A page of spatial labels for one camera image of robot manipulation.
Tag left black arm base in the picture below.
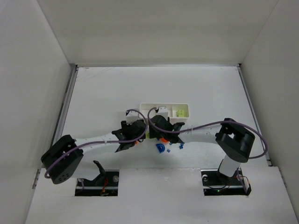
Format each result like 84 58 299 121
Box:
75 161 120 197

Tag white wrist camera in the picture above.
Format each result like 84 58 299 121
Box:
156 106 169 120
126 110 139 125

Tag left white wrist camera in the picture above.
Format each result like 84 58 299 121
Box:
126 110 139 125

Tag white three-compartment tray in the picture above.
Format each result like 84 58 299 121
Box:
139 103 190 124

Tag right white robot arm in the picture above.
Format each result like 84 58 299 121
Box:
149 115 255 177

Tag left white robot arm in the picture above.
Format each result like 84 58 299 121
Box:
41 119 148 184

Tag blue arch lego piece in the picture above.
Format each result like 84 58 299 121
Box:
156 143 165 154

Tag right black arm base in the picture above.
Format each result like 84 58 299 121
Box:
201 168 252 196

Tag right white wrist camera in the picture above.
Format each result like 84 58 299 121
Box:
156 106 169 120

